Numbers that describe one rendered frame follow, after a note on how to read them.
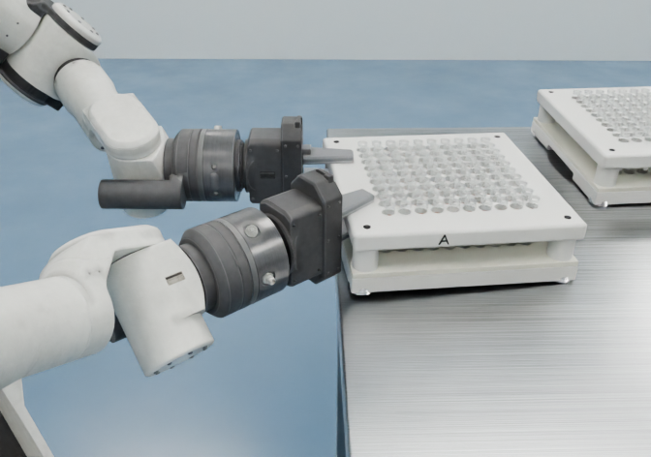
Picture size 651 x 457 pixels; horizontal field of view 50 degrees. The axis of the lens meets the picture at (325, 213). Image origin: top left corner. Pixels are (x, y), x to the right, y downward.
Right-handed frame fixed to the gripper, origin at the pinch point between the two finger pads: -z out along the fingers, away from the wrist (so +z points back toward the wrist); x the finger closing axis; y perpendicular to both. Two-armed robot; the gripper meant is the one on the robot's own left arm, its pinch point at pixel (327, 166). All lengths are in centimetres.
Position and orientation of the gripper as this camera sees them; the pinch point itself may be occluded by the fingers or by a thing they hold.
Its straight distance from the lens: 84.2
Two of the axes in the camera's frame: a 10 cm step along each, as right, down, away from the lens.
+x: -0.1, 8.7, 5.0
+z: -10.0, -0.1, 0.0
